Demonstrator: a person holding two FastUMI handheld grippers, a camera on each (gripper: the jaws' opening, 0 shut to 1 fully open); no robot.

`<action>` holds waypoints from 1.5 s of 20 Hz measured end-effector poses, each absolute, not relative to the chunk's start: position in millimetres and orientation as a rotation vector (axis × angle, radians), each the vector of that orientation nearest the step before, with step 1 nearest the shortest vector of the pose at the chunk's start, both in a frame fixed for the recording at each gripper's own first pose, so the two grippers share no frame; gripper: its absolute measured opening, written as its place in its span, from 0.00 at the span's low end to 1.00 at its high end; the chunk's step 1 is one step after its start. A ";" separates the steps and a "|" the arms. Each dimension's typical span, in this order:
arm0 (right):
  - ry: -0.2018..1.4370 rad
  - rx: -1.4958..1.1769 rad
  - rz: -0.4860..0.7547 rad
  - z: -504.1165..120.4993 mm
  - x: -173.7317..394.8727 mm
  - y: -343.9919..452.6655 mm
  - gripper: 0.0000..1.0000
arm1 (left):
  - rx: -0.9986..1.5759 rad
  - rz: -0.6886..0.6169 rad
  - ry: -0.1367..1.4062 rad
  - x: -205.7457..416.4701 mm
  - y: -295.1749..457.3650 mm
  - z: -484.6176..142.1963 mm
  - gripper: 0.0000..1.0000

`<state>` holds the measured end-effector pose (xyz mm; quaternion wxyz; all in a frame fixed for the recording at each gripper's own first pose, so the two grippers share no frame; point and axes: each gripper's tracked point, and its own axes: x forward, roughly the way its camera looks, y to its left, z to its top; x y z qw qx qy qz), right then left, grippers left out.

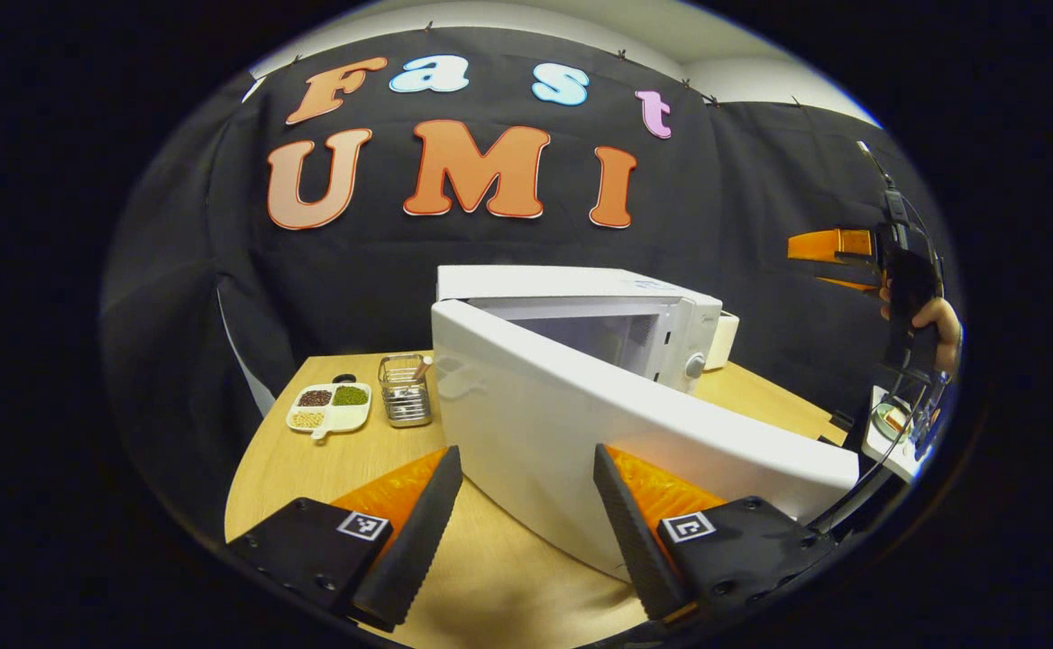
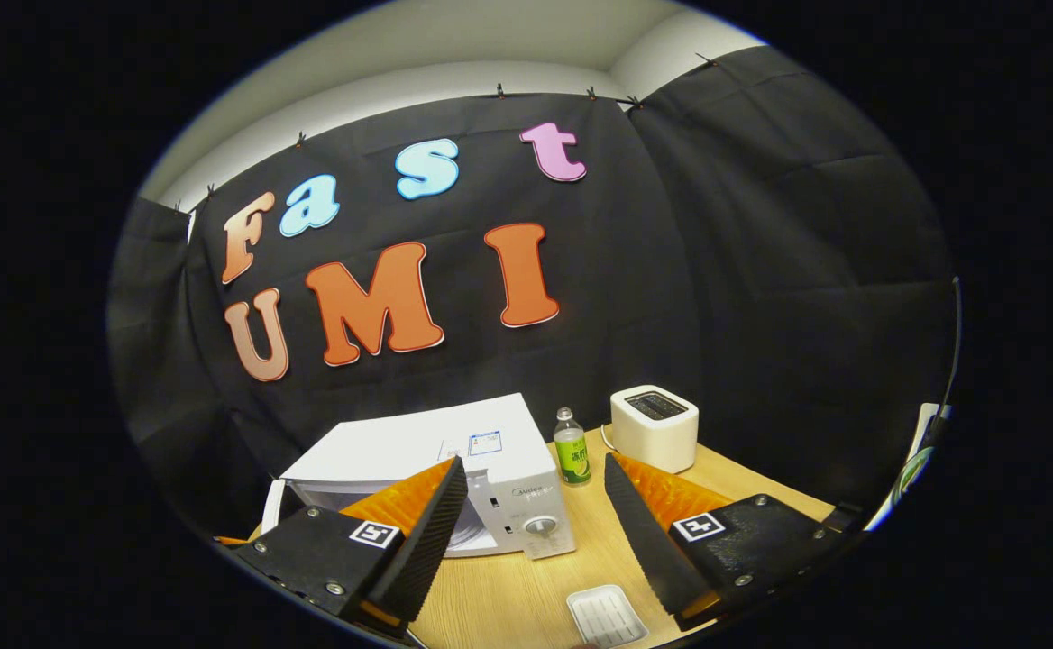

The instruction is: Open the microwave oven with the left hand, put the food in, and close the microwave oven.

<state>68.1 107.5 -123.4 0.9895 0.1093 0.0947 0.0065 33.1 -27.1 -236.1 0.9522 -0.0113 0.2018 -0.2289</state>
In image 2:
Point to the white plastic tray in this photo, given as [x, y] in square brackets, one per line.
[608, 617]

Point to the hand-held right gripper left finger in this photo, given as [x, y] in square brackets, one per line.
[427, 550]

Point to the white toaster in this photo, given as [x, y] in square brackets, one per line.
[653, 442]

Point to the green label drink bottle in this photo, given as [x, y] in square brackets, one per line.
[572, 460]

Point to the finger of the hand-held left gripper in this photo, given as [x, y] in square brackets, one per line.
[231, 541]

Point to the white green printed sheet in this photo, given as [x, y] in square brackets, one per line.
[919, 451]

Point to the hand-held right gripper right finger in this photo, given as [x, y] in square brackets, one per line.
[648, 541]

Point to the white microwave oven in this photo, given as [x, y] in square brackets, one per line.
[400, 442]

